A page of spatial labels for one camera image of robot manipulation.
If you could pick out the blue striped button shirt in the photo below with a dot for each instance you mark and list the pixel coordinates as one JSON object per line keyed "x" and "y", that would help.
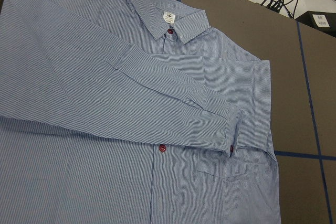
{"x": 131, "y": 111}

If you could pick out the black box with label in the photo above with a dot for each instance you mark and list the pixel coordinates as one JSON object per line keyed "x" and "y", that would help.
{"x": 321, "y": 21}

